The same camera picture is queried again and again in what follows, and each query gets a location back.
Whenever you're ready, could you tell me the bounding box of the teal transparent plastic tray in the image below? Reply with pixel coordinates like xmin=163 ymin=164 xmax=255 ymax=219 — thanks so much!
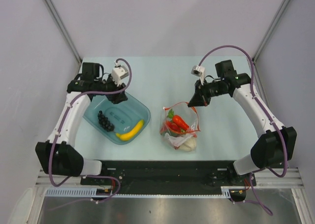
xmin=83 ymin=93 xmax=151 ymax=145

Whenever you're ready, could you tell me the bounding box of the right aluminium corner post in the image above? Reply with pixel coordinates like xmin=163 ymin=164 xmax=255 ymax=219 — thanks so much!
xmin=252 ymin=0 xmax=292 ymax=63

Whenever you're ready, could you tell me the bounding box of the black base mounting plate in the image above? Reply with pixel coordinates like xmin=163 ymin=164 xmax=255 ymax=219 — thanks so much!
xmin=80 ymin=160 xmax=256 ymax=195

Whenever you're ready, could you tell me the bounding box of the aluminium corner post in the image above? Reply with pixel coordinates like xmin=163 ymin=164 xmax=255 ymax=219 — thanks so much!
xmin=42 ymin=0 xmax=82 ymax=64
xmin=252 ymin=0 xmax=292 ymax=63

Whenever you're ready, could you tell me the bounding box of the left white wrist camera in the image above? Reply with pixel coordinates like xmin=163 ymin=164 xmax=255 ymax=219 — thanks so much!
xmin=111 ymin=63 xmax=129 ymax=86

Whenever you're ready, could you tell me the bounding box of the yellow banana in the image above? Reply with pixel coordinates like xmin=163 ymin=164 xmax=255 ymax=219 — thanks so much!
xmin=115 ymin=120 xmax=145 ymax=141

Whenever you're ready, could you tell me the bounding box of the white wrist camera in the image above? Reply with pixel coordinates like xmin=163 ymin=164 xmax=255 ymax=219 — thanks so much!
xmin=111 ymin=63 xmax=129 ymax=86
xmin=191 ymin=65 xmax=205 ymax=85

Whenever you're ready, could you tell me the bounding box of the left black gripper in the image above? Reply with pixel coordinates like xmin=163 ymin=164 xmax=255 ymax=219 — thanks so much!
xmin=94 ymin=73 xmax=127 ymax=104

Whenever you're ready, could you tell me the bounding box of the dark purple grape bunch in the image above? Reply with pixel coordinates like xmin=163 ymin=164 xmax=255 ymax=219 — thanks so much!
xmin=97 ymin=111 xmax=115 ymax=132

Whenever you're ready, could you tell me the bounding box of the white slotted cable duct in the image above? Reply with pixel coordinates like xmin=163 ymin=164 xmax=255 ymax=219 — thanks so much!
xmin=46 ymin=187 xmax=230 ymax=198

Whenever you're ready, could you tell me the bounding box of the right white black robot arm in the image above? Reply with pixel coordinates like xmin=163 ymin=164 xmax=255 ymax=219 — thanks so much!
xmin=188 ymin=60 xmax=297 ymax=185

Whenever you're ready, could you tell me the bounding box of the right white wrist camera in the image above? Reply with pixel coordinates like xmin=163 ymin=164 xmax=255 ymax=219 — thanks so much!
xmin=191 ymin=65 xmax=205 ymax=85

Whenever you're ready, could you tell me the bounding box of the clear zip bag red zipper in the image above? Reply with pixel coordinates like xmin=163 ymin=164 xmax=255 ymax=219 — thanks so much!
xmin=159 ymin=101 xmax=200 ymax=152

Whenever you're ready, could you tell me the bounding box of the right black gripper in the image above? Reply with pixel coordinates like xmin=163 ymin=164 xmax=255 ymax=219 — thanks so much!
xmin=188 ymin=78 xmax=228 ymax=107

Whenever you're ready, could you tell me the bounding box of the green white lettuce head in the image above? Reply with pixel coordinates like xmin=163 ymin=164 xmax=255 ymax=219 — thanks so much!
xmin=178 ymin=137 xmax=196 ymax=152

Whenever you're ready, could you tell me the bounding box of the left aluminium corner post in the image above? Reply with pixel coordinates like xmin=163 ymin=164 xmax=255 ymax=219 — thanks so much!
xmin=42 ymin=0 xmax=82 ymax=64

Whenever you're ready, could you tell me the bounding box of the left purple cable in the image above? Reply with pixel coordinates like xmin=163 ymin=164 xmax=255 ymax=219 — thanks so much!
xmin=46 ymin=58 xmax=132 ymax=211

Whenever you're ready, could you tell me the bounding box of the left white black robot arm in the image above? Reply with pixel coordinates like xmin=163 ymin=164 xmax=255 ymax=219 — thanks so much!
xmin=35 ymin=58 xmax=132 ymax=185

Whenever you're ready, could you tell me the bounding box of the red cherry bunch with leaf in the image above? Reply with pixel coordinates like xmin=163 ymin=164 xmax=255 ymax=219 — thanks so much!
xmin=160 ymin=120 xmax=183 ymax=150

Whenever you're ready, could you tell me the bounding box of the red orange carrot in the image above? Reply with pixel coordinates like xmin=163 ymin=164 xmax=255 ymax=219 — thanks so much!
xmin=167 ymin=109 xmax=189 ymax=132

